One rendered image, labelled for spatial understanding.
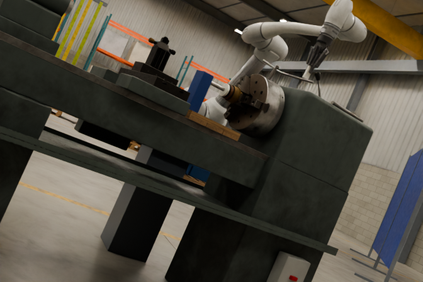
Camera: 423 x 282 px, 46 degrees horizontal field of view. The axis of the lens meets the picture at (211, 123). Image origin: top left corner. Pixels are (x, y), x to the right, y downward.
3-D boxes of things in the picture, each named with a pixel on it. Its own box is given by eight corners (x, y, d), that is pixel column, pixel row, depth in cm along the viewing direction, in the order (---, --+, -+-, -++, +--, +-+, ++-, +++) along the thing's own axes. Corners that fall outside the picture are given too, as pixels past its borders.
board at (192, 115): (201, 127, 270) (203, 120, 270) (237, 141, 240) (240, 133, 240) (155, 106, 254) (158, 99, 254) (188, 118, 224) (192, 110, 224)
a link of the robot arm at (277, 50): (186, 114, 324) (209, 125, 338) (193, 129, 313) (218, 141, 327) (264, 22, 300) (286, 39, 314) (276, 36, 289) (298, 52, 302)
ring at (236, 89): (237, 88, 262) (224, 80, 257) (247, 90, 254) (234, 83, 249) (230, 104, 261) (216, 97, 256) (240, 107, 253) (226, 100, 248)
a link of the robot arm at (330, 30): (332, 23, 245) (327, 34, 245) (344, 31, 250) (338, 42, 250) (320, 21, 253) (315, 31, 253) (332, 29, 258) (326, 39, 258)
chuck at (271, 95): (230, 119, 281) (260, 72, 275) (255, 146, 255) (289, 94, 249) (218, 114, 276) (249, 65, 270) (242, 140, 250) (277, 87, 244)
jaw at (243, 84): (247, 100, 265) (248, 80, 270) (253, 97, 261) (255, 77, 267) (231, 91, 259) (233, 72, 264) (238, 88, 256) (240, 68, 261)
